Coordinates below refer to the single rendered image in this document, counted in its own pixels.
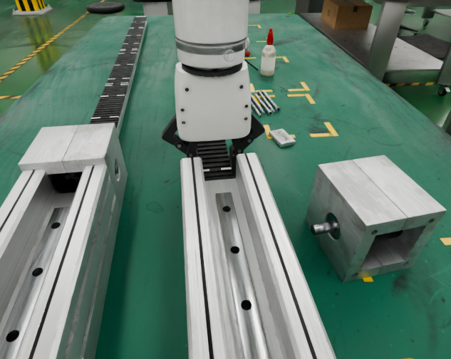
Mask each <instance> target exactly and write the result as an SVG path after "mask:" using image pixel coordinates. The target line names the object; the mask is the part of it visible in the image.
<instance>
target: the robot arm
mask: <svg viewBox="0 0 451 359"><path fill-rule="evenodd" d="M172 9H173V16H174V25H175V40H176V49H177V59H178V61H179V63H177V64H176V69H175V108H176V114H175V116H174V117H173V119H171V121H170V122H169V124H168V125H167V127H166V128H165V129H164V130H163V131H162V139H163V140H164V141H166V142H168V143H170V144H171V145H174V146H175V147H176V148H177V149H178V150H180V151H181V152H183V153H185V154H186V155H187V158H191V159H193V157H198V152H197V146H198V143H199V141H210V140H228V139H231V140H232V145H231V146H230V147H229V162H230V165H231V169H232V176H233V177H236V160H237V155H238V154H243V152H244V149H245V148H246V147H248V146H249V145H250V144H251V143H252V142H253V141H254V139H256V138H258V136H260V135H261V134H263V133H264V132H265V129H264V126H263V125H262V124H261V122H260V121H259V120H258V119H257V118H256V116H255V115H254V114H253V113H252V112H251V91H250V82H249V71H248V67H247V62H246V61H245V60H244V54H245V53H246V52H247V49H248V48H249V38H248V37H247V31H248V15H249V0H172ZM251 126H252V128H251ZM177 130H178V134H179V136H177V135H176V134H175V133H176V131H177Z"/></svg>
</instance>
